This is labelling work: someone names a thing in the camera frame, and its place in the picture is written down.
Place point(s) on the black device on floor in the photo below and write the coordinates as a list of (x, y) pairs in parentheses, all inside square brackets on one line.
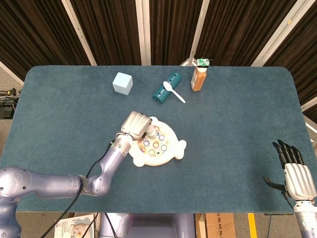
[(6, 111)]

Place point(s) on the brown cardboard box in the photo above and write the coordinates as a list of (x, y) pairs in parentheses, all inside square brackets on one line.
[(220, 225)]

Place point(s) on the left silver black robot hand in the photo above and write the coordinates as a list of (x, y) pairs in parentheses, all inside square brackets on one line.
[(135, 124)]

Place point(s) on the teal half-cylinder block with holes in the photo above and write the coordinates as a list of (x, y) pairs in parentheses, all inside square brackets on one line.
[(161, 95)]

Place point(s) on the purple robot torso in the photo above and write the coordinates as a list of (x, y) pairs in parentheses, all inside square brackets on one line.
[(148, 225)]

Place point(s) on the white plastic spoon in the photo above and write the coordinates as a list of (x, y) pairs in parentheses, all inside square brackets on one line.
[(167, 85)]

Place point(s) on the orange juice bottle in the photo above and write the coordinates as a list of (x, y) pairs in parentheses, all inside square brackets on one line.
[(197, 80)]

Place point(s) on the light blue cube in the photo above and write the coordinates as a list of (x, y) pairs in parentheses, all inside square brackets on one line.
[(121, 84)]

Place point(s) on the printed toy packaging box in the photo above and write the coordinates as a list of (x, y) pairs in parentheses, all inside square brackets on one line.
[(74, 226)]

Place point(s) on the mint green toy hammer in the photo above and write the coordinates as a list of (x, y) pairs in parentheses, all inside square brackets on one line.
[(151, 132)]

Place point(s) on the left purple robot arm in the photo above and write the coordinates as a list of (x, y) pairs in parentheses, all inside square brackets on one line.
[(49, 186)]

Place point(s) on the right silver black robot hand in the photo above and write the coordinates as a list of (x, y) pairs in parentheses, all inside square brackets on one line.
[(299, 181)]

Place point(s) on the white fish-shaped whack-a-mole toy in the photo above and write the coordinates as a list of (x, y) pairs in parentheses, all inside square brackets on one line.
[(173, 146)]

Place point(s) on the blue felt table cover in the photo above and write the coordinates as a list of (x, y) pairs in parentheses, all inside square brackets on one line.
[(223, 124)]

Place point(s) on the dark brown pleated curtain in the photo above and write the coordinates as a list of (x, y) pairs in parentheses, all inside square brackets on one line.
[(111, 29)]

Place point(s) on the white frame post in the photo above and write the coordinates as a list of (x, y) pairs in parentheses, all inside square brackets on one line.
[(143, 32), (309, 104), (312, 127), (200, 24), (79, 32), (279, 32)]

